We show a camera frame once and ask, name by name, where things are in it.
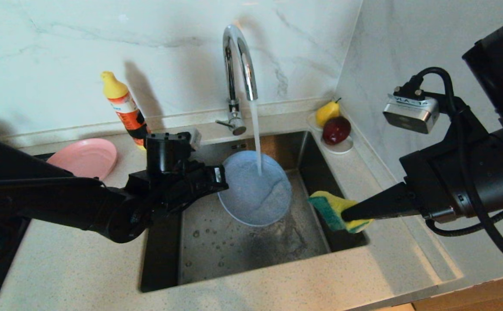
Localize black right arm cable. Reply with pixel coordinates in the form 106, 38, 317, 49
403, 67, 503, 276

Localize yellow fish-shaped sponge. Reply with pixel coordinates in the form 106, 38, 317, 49
308, 190, 374, 234

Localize dark red apple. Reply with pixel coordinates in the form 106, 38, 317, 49
322, 116, 352, 146

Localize yellow pear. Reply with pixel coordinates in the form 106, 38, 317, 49
315, 98, 342, 127

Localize small white dish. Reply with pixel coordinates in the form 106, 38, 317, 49
307, 111, 355, 155

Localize wooden cabinet panel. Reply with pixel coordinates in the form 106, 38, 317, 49
411, 272, 503, 311

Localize stainless steel sink basin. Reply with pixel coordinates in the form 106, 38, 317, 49
140, 131, 369, 293

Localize blue plastic plate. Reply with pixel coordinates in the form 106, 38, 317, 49
218, 150, 293, 227

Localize orange detergent bottle yellow cap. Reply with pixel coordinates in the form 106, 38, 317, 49
101, 71, 153, 149

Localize chrome gooseneck faucet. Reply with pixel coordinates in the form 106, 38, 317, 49
215, 24, 259, 136

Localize thin black braided cable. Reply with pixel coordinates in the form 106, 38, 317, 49
424, 203, 503, 237

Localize pink plastic plate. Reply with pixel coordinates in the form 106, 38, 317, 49
46, 138, 118, 181

